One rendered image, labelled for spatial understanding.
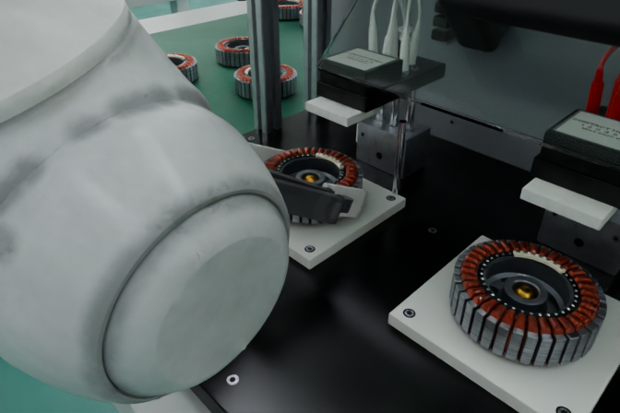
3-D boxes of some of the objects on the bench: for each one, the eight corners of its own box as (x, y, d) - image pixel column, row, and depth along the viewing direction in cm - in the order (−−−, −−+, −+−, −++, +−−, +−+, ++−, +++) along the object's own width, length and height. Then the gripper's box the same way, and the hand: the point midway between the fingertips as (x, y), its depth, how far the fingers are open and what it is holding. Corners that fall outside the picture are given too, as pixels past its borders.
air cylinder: (614, 277, 47) (634, 229, 44) (535, 241, 52) (548, 195, 49) (632, 252, 50) (651, 206, 47) (556, 220, 55) (570, 176, 52)
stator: (576, 398, 35) (591, 361, 33) (425, 324, 40) (431, 289, 39) (606, 302, 43) (621, 268, 41) (476, 252, 48) (483, 219, 46)
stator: (309, 241, 50) (309, 210, 48) (239, 196, 56) (236, 168, 54) (382, 197, 56) (384, 168, 54) (311, 161, 63) (311, 135, 61)
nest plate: (569, 448, 33) (575, 436, 32) (387, 323, 42) (388, 312, 42) (643, 324, 42) (649, 313, 41) (480, 243, 51) (482, 233, 51)
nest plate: (309, 270, 48) (309, 260, 47) (215, 206, 57) (214, 196, 56) (405, 206, 57) (406, 197, 56) (311, 160, 66) (311, 152, 65)
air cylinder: (401, 180, 62) (406, 139, 59) (355, 159, 66) (357, 120, 63) (425, 165, 65) (431, 126, 62) (379, 146, 69) (382, 109, 66)
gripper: (70, 147, 47) (243, 175, 64) (221, 268, 33) (391, 262, 50) (93, 70, 46) (263, 119, 63) (261, 160, 32) (421, 192, 49)
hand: (310, 180), depth 55 cm, fingers closed on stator, 11 cm apart
